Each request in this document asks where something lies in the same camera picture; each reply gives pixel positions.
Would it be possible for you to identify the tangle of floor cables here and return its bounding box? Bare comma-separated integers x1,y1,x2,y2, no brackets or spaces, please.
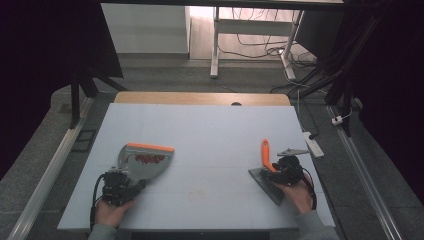
218,7,318,69

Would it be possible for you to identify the white power strip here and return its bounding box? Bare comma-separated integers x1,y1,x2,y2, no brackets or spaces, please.
302,131,325,159

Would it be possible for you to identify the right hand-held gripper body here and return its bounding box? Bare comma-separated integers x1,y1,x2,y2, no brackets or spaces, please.
272,147,313,187

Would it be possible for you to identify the white desk frame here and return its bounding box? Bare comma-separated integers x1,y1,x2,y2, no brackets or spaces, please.
209,6,305,81

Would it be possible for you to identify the black floor frame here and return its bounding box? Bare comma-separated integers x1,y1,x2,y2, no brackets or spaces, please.
71,129,98,154

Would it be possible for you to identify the grey dustpan with orange edge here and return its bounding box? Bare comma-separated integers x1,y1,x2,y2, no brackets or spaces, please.
115,142,176,189

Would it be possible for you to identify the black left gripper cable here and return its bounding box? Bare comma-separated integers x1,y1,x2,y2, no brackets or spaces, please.
89,172,108,232

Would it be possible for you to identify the dark curtain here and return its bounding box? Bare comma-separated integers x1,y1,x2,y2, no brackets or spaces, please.
339,0,424,194
0,0,124,181

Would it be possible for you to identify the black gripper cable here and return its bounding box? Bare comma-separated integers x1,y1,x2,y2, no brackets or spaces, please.
299,166,318,211
89,172,108,232

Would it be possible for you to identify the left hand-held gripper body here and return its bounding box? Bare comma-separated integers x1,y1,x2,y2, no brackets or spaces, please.
100,166,133,207

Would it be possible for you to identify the pale blue table mat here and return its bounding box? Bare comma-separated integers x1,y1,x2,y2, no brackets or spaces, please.
57,102,336,232

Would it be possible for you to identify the person's right hand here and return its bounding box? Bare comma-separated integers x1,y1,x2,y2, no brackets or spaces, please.
277,172,316,215

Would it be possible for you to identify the white cabinet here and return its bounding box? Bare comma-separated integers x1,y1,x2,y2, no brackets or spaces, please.
100,3,191,55

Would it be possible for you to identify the person's left hand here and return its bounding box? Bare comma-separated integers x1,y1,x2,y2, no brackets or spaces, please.
94,197,137,230

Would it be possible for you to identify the orange-handled grey brush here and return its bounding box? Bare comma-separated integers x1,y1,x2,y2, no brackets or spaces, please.
247,138,286,206

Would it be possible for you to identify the black metal stand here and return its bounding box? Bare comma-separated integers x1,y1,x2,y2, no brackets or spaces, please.
270,9,384,138
68,64,130,130

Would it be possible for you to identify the aluminium rail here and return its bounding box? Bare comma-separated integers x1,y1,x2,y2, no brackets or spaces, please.
6,96,97,240
325,104,403,240

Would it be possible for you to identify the wooden table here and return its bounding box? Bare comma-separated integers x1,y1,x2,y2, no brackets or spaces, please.
114,91,292,107

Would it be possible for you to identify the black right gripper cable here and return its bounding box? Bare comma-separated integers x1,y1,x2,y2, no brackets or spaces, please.
299,166,318,211

